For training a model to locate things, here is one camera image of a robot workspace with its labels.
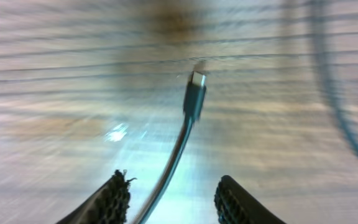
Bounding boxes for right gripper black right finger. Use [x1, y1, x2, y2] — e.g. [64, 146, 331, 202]
[214, 175, 285, 224]

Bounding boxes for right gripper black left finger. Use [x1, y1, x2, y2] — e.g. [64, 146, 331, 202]
[57, 170, 135, 224]

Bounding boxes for black USB charging cable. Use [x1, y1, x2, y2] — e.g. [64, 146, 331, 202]
[131, 0, 358, 224]

